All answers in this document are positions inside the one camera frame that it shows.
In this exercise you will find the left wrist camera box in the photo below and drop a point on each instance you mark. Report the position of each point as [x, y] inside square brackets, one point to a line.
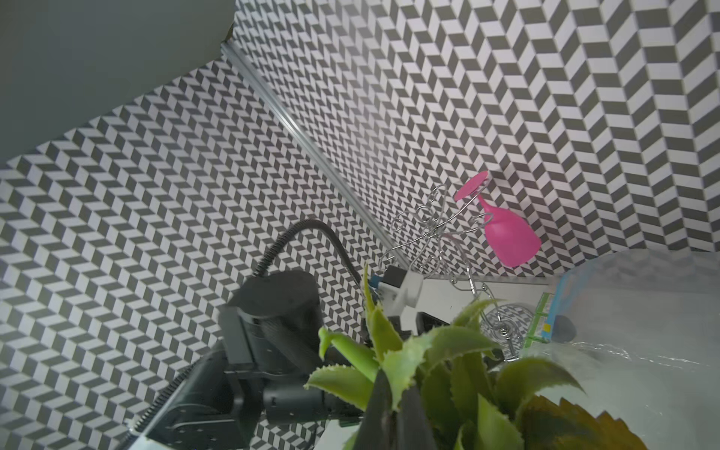
[397, 289]

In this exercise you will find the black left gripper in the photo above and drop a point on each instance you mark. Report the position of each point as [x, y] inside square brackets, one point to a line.
[339, 387]

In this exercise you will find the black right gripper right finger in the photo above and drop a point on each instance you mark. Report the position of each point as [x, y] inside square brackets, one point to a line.
[413, 429]

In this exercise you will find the pink plastic wine glass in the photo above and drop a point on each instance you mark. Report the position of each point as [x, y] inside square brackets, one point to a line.
[511, 237]

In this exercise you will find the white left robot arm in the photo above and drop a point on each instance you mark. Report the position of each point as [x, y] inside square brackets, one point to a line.
[275, 361]

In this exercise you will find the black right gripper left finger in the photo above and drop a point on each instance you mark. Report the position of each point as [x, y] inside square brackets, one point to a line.
[377, 427]

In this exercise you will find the aluminium corner post left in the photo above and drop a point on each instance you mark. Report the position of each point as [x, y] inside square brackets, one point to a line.
[232, 51]

